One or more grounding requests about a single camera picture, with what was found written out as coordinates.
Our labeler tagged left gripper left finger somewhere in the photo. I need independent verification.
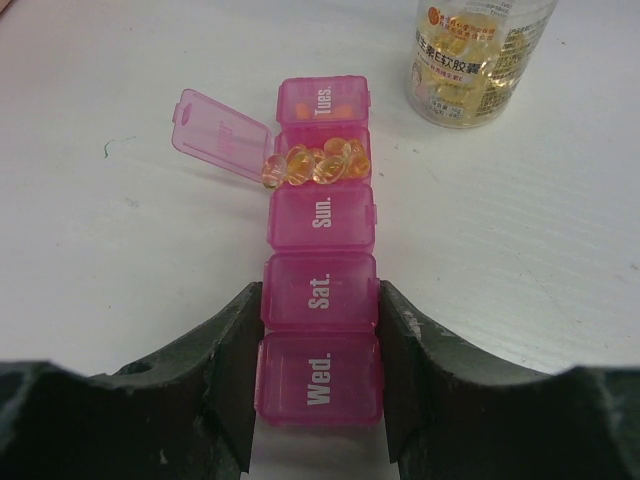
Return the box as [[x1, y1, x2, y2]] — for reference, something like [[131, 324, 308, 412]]
[[1, 282, 264, 479]]

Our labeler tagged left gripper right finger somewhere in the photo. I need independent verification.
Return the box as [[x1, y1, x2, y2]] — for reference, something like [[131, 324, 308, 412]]
[[377, 281, 639, 479]]

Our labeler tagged pink pill organizer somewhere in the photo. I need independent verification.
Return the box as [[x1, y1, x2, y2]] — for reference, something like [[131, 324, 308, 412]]
[[172, 75, 383, 426]]

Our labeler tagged glass pill bottle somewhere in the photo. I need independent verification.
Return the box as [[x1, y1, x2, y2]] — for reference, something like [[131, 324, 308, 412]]
[[406, 0, 557, 128]]

